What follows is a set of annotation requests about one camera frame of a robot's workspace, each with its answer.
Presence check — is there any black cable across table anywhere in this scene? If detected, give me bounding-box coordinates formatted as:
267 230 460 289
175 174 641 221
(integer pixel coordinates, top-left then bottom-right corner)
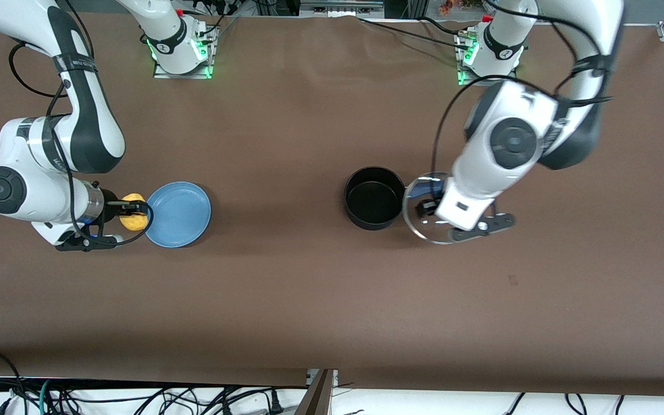
358 17 474 53

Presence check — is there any aluminium frame post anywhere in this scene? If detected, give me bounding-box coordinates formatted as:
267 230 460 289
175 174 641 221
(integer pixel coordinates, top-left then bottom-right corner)
295 369 338 415

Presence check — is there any yellow potato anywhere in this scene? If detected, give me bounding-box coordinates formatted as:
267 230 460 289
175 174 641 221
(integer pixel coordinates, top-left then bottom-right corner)
120 194 150 232

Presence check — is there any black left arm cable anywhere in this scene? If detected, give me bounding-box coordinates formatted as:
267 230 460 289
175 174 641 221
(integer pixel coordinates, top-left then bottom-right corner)
430 0 616 176

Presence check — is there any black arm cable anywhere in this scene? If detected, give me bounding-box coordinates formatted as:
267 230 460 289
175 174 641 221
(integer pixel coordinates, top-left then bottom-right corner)
430 0 616 176
8 0 154 247

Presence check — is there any brown table cover sheet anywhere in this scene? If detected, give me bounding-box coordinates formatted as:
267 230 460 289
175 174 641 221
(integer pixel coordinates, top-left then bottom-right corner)
0 13 664 397

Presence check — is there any orange flower decoration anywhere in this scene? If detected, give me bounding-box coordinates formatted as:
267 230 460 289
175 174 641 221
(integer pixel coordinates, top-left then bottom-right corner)
439 0 484 16

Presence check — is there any glass lid with blue knob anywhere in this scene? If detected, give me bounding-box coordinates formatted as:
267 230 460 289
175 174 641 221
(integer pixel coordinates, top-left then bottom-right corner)
402 172 484 246

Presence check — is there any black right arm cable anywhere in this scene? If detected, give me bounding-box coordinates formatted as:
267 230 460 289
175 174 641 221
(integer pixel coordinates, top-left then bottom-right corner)
8 0 154 247

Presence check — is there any light blue plate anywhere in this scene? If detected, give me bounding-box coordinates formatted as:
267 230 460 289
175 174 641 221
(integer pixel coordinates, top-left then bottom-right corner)
141 182 212 248

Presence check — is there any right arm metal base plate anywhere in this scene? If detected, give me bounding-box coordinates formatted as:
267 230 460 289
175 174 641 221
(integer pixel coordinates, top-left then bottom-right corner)
153 23 216 80

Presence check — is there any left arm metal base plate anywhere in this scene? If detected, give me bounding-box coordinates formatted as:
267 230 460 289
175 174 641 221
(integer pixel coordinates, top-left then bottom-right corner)
457 30 519 87

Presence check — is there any dark saucepan with blue handle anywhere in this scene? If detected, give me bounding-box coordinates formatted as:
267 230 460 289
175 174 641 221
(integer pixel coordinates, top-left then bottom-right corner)
344 166 408 232

